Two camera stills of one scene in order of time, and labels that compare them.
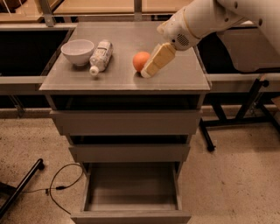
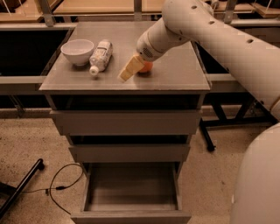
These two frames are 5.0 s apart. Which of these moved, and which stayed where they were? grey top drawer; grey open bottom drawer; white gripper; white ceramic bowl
Moved: white gripper
Stayed: grey open bottom drawer; white ceramic bowl; grey top drawer
